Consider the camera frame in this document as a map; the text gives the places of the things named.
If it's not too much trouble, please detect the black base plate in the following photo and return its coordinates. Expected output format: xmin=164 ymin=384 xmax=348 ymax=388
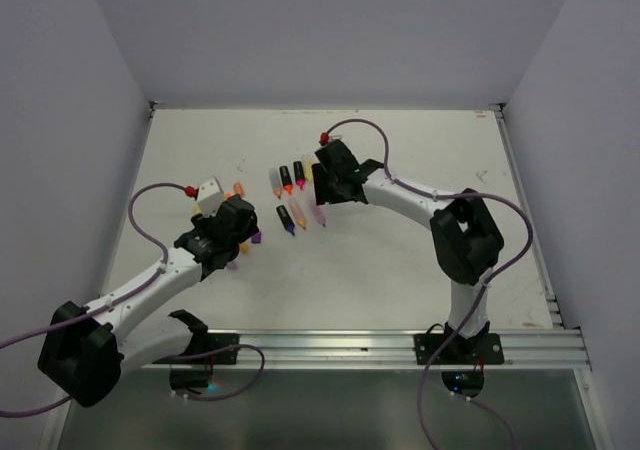
xmin=169 ymin=310 xmax=240 ymax=395
xmin=412 ymin=321 xmax=503 ymax=399

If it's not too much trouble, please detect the pastel orange highlighter body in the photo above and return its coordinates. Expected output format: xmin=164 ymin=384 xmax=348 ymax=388
xmin=268 ymin=168 xmax=283 ymax=199

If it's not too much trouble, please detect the purple highlighter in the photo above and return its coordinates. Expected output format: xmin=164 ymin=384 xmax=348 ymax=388
xmin=276 ymin=205 xmax=295 ymax=236

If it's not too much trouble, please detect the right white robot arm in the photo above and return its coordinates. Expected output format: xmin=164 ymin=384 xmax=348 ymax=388
xmin=312 ymin=140 xmax=504 ymax=363

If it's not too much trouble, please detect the aluminium rail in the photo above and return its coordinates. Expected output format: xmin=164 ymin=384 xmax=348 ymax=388
xmin=134 ymin=325 xmax=594 ymax=371

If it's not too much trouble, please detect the black neon orange highlighter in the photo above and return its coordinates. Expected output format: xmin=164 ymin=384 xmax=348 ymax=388
xmin=278 ymin=165 xmax=293 ymax=195

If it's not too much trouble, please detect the black neon pink highlighter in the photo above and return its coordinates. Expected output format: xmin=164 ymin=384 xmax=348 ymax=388
xmin=293 ymin=160 xmax=306 ymax=191

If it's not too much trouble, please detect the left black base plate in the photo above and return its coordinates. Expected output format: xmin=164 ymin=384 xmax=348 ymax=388
xmin=169 ymin=310 xmax=240 ymax=395

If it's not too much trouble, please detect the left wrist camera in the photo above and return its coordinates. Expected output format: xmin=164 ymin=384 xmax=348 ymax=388
xmin=196 ymin=177 xmax=226 ymax=216

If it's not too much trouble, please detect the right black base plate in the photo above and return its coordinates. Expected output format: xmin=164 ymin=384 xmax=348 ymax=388
xmin=412 ymin=321 xmax=503 ymax=399

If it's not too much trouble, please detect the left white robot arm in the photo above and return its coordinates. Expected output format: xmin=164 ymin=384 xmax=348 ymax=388
xmin=37 ymin=196 xmax=258 ymax=408

